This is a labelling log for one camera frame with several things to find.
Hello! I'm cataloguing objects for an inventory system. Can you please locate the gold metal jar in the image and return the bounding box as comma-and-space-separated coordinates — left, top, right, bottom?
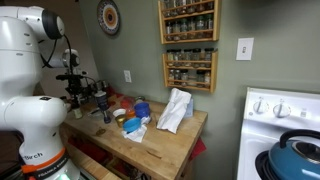
114, 114, 128, 129

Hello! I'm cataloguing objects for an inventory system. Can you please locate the blue pot black handle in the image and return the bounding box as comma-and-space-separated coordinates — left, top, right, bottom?
268, 129, 320, 180

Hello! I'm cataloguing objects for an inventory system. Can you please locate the white round plastic lid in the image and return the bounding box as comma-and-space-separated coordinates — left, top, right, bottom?
112, 108, 127, 118

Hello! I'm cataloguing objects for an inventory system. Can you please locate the wooden spice rack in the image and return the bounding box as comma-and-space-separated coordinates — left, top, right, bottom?
157, 0, 222, 45
161, 48, 219, 94

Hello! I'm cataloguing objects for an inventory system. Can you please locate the small white cloth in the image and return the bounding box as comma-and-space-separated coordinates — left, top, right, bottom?
120, 116, 152, 144

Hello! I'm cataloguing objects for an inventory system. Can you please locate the dark blue plastic cup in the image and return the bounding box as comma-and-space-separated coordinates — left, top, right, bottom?
133, 101, 152, 120

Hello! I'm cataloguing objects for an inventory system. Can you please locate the wooden butcher block table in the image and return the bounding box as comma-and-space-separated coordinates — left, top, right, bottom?
59, 93, 209, 180

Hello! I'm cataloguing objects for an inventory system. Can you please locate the glass spice jar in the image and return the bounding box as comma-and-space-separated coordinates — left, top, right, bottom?
195, 15, 206, 39
166, 49, 176, 67
165, 21, 174, 42
204, 13, 214, 38
167, 69, 176, 86
179, 19, 190, 41
180, 69, 190, 87
203, 47, 215, 69
203, 70, 212, 89
191, 48, 202, 68

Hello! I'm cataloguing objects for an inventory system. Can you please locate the white light switch plate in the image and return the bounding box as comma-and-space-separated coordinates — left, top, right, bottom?
235, 37, 255, 62

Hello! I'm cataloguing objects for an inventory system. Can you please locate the light blue plastic bowl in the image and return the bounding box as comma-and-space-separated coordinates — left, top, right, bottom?
122, 117, 142, 134

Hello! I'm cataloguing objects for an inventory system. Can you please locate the small jar pale lid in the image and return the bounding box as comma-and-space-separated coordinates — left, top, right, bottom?
73, 107, 83, 120

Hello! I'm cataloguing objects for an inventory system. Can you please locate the white wall outlet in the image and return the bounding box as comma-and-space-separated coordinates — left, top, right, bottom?
123, 69, 133, 84

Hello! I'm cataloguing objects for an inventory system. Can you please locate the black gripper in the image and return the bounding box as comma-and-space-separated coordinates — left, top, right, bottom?
55, 73, 88, 101

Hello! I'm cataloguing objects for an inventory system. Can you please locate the red hanging cloth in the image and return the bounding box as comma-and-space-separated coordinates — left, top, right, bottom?
188, 137, 208, 163

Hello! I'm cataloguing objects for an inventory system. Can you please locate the clear round plastic lid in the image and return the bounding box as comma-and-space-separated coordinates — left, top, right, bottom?
87, 108, 105, 120

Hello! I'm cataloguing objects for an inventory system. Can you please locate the dark blue printed can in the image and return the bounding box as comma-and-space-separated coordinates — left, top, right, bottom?
94, 90, 110, 112

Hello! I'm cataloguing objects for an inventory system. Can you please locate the white kitchen stove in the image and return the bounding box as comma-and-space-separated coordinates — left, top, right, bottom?
236, 86, 320, 180

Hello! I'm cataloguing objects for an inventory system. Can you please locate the light blue box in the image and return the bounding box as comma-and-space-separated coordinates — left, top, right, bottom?
183, 97, 195, 119

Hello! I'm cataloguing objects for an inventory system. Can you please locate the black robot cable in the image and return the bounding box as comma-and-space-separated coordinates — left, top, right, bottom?
39, 33, 75, 76

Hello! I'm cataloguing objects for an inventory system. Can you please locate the white stove knob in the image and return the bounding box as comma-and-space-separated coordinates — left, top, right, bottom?
272, 98, 292, 119
252, 96, 270, 115

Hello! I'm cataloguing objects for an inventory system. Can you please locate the black stove burner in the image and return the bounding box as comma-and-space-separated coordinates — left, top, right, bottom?
254, 150, 278, 180

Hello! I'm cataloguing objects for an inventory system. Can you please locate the round patterned wall plate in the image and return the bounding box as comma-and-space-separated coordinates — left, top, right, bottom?
96, 0, 122, 36

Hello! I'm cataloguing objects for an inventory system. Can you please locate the white cloth towel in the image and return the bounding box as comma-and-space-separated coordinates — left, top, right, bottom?
156, 87, 193, 135

